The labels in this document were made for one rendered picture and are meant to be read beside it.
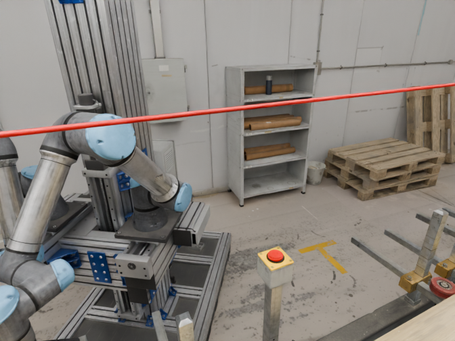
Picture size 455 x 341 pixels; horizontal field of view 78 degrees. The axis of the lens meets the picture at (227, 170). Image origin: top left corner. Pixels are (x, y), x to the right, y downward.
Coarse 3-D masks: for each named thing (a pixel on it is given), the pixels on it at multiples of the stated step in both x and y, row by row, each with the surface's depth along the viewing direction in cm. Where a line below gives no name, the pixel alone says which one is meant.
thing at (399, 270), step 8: (352, 240) 142; (360, 240) 139; (360, 248) 138; (368, 248) 133; (376, 256) 130; (384, 256) 128; (384, 264) 127; (392, 264) 124; (400, 272) 120; (408, 272) 119; (416, 288) 114; (424, 288) 111; (432, 296) 109
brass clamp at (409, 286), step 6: (402, 276) 116; (414, 276) 116; (420, 276) 115; (426, 276) 115; (402, 282) 116; (408, 282) 113; (414, 282) 113; (426, 282) 117; (408, 288) 114; (414, 288) 114
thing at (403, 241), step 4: (388, 228) 153; (384, 232) 153; (388, 232) 151; (392, 232) 150; (388, 236) 151; (392, 236) 149; (396, 236) 147; (400, 236) 147; (396, 240) 147; (400, 240) 145; (404, 240) 143; (408, 240) 143; (404, 244) 143; (408, 244) 141; (412, 244) 140; (416, 244) 140; (408, 248) 142; (412, 248) 140; (416, 248) 138; (420, 248) 137; (416, 252) 138; (436, 256) 132; (436, 260) 130; (440, 260) 130; (436, 264) 130; (452, 272) 124
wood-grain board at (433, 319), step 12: (444, 300) 99; (432, 312) 95; (444, 312) 95; (408, 324) 91; (420, 324) 91; (432, 324) 91; (444, 324) 91; (384, 336) 87; (396, 336) 87; (408, 336) 87; (420, 336) 87; (432, 336) 87; (444, 336) 87
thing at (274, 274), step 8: (272, 248) 78; (280, 248) 78; (264, 256) 75; (288, 256) 75; (264, 264) 74; (272, 264) 72; (280, 264) 72; (288, 264) 73; (264, 272) 75; (272, 272) 71; (280, 272) 72; (288, 272) 74; (264, 280) 75; (272, 280) 72; (280, 280) 74; (288, 280) 75; (272, 288) 73
